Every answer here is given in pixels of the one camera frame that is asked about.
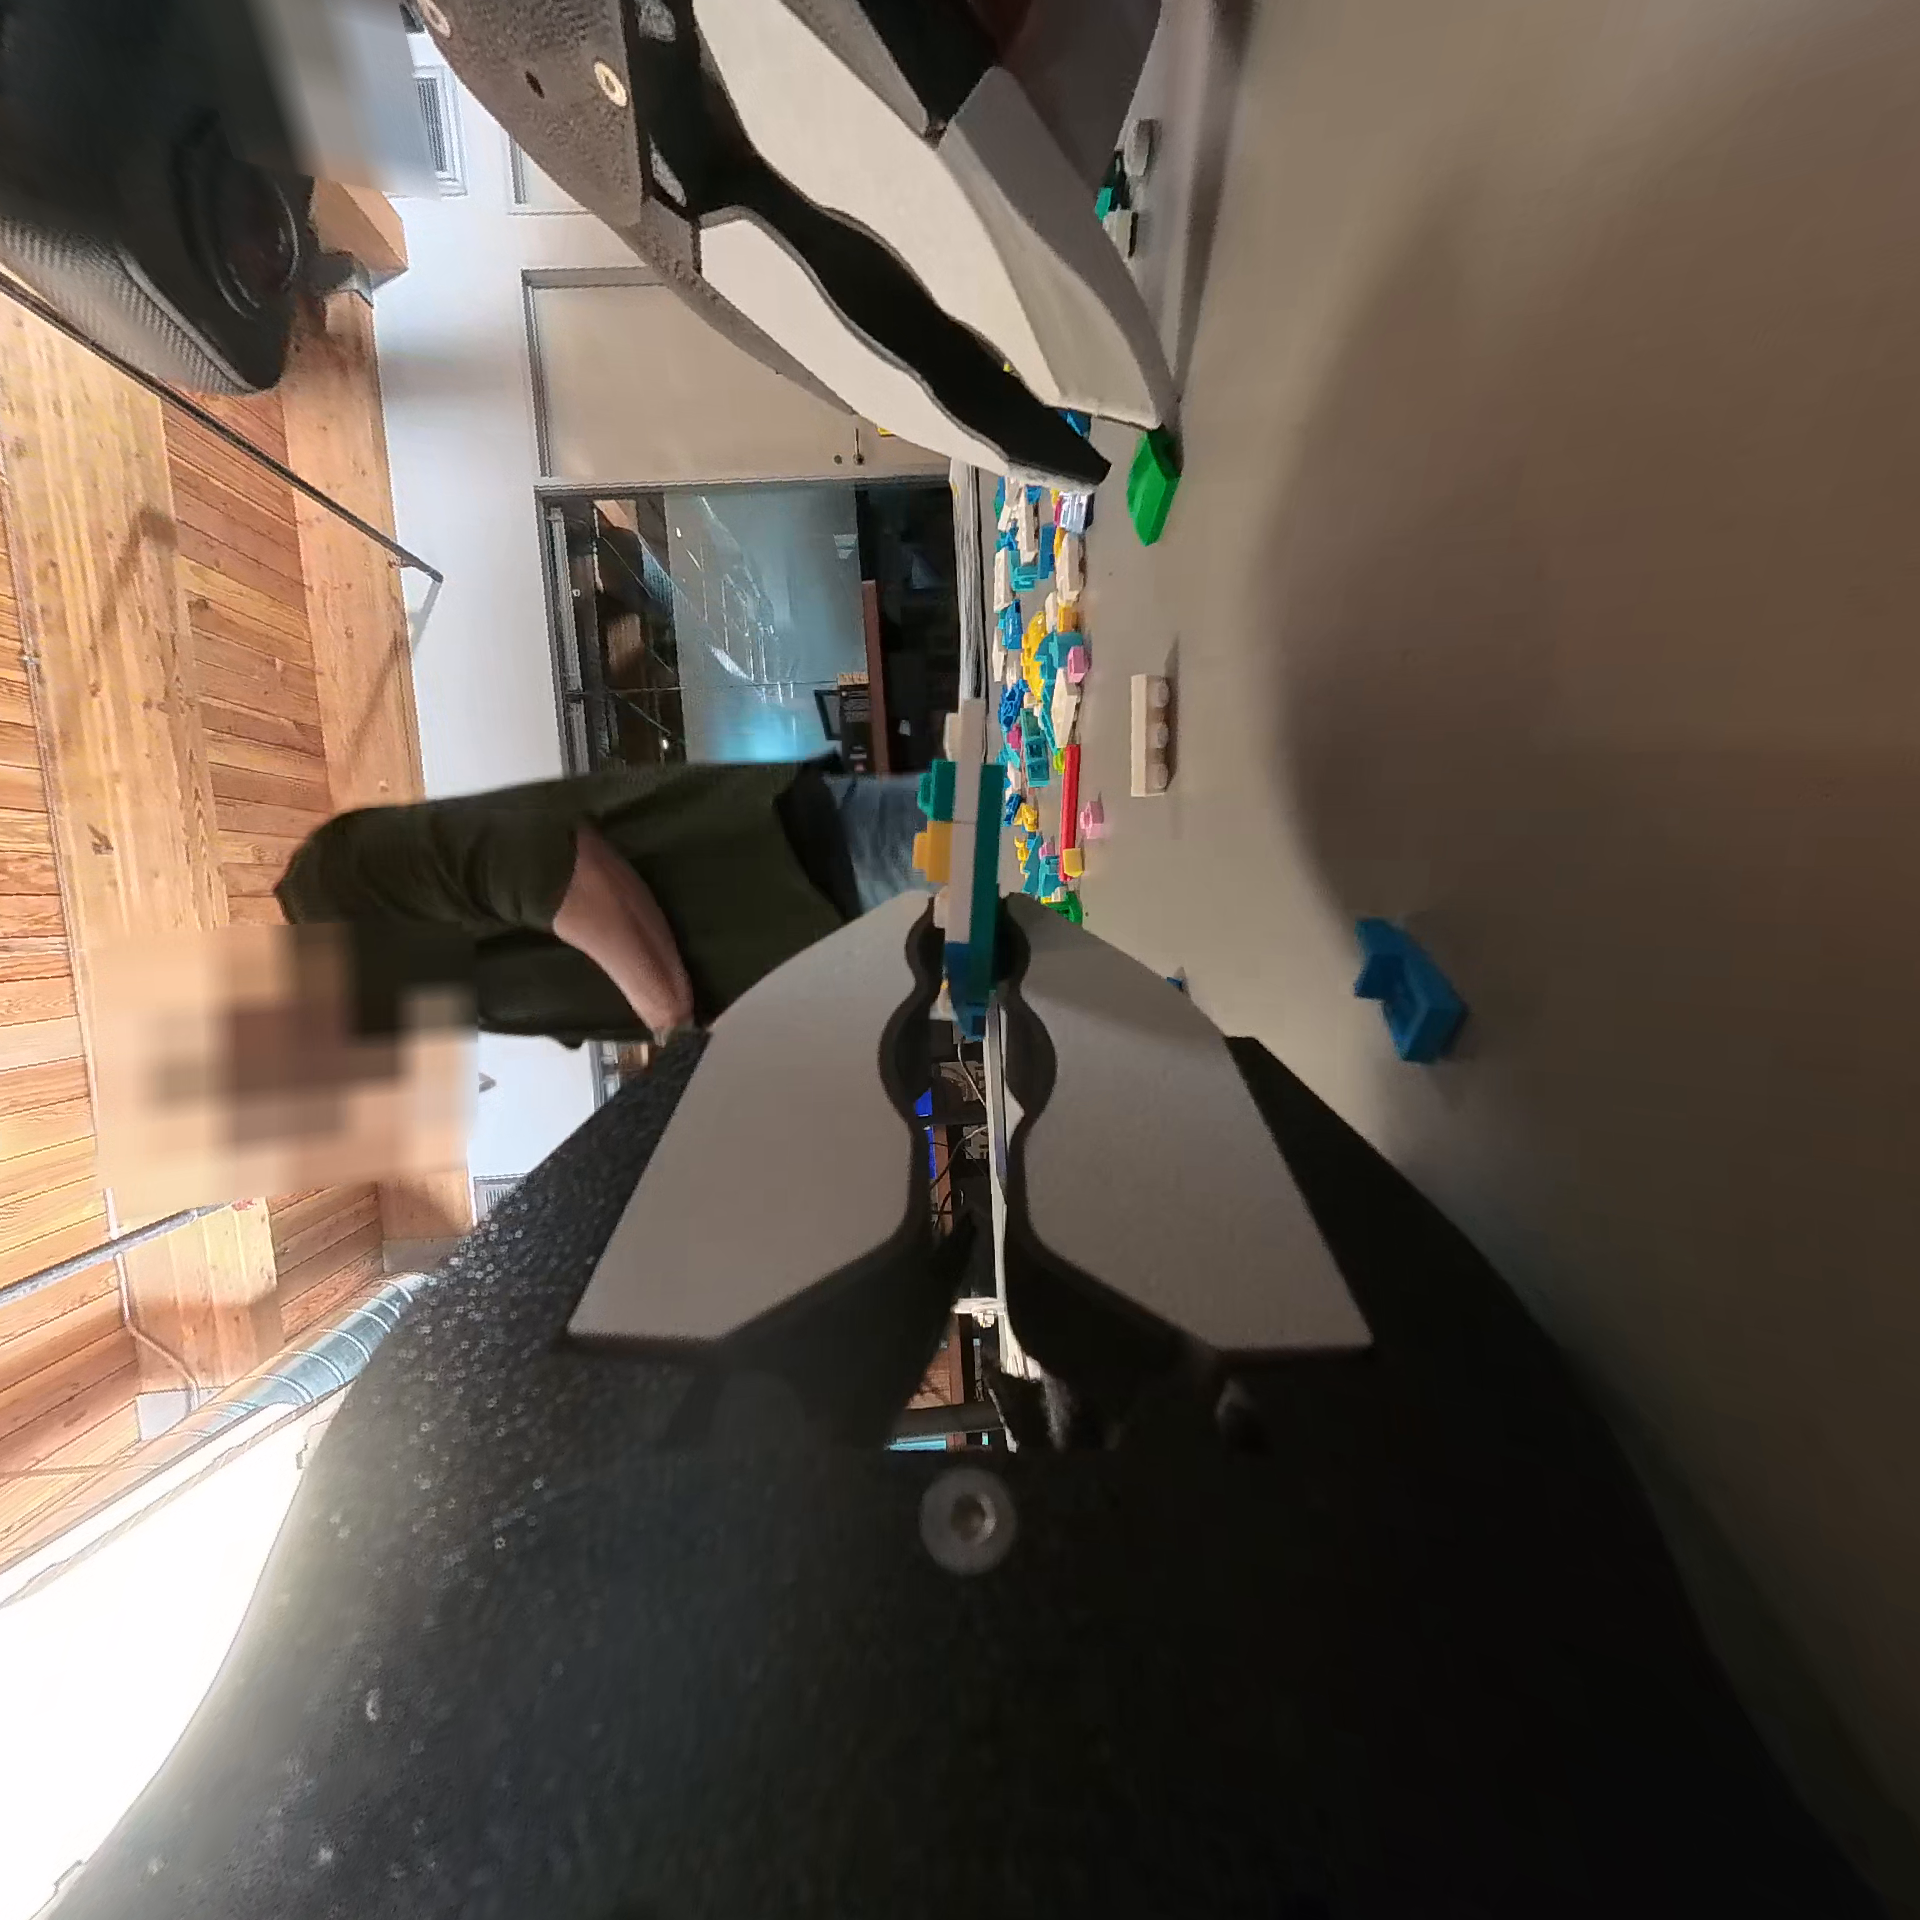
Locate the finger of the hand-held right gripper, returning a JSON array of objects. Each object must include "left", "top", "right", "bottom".
[
  {"left": 692, "top": 0, "right": 1182, "bottom": 431},
  {"left": 695, "top": 132, "right": 1115, "bottom": 487}
]

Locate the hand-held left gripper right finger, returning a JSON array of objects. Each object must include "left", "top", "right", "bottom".
[{"left": 986, "top": 893, "right": 1376, "bottom": 1394}]

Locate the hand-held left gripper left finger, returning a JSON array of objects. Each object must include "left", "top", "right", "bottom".
[{"left": 563, "top": 893, "right": 978, "bottom": 1424}]

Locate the green toy brick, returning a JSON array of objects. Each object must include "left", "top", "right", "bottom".
[{"left": 1123, "top": 427, "right": 1188, "bottom": 545}]

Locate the multicolour toy brick assembly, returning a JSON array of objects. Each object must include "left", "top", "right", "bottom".
[{"left": 910, "top": 756, "right": 1010, "bottom": 1039}]

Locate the another person's forearm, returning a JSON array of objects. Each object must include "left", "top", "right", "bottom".
[{"left": 557, "top": 823, "right": 702, "bottom": 1039}]

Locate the small blue toy brick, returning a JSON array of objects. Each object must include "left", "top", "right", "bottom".
[{"left": 1351, "top": 914, "right": 1469, "bottom": 1063}]

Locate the glass partition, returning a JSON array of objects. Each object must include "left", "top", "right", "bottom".
[{"left": 536, "top": 479, "right": 961, "bottom": 773}]

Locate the pile of colourful toy bricks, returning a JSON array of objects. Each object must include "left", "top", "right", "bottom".
[{"left": 986, "top": 471, "right": 1100, "bottom": 902}]

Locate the black metal handrail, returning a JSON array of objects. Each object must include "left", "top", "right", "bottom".
[{"left": 141, "top": 366, "right": 445, "bottom": 647}]

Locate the silver ventilation duct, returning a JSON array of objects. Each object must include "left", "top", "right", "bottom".
[{"left": 133, "top": 1271, "right": 438, "bottom": 1442}]

